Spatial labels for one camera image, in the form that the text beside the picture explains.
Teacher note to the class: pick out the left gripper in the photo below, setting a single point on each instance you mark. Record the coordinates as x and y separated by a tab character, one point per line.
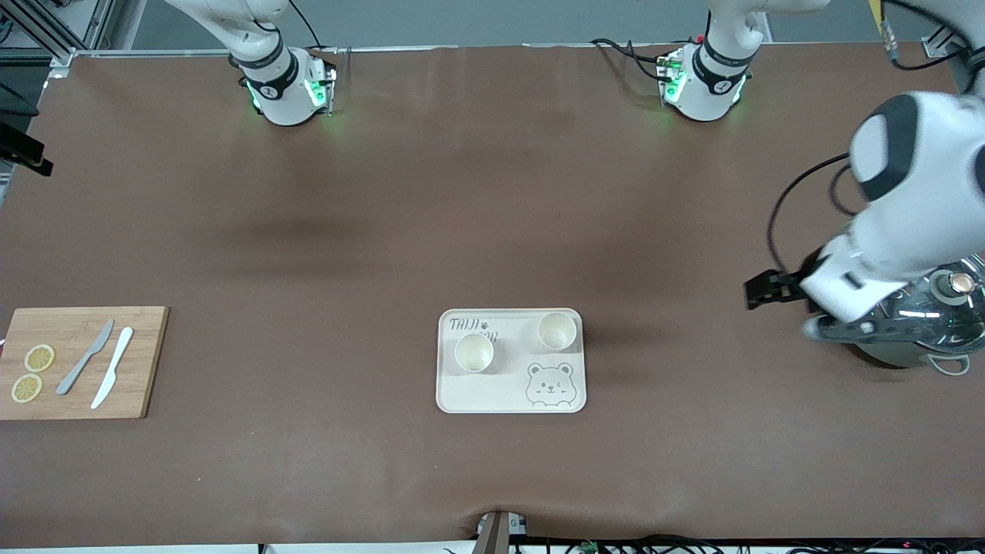
786	284

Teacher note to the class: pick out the white IKEA cup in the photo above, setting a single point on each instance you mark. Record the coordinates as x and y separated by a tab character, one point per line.
557	331
474	354

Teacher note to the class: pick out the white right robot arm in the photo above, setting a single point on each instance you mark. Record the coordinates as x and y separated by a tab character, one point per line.
277	92

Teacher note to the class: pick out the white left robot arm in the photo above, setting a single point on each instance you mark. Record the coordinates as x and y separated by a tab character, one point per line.
923	192

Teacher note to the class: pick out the grey electric cooking pot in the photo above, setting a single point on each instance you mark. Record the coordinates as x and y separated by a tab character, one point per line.
900	358

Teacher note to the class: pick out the glass pot lid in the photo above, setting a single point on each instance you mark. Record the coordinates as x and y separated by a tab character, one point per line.
954	323

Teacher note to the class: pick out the yellow lemon slice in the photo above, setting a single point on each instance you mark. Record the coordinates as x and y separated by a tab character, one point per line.
39	358
27	388

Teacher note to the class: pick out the grey plastic knife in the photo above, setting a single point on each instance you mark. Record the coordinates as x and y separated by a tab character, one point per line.
77	373

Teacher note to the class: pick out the white plastic knife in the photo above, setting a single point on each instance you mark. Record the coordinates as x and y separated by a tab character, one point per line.
115	362

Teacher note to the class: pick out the wooden cutting board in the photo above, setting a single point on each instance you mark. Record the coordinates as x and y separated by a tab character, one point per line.
77	404

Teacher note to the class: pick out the cream bear print tray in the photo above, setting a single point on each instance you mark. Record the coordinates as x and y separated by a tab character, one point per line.
508	392

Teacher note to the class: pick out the brown table cover mat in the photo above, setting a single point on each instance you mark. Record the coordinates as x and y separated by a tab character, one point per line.
492	192

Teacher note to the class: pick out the aluminium frame profile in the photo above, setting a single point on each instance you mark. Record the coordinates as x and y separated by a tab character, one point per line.
96	23
935	48

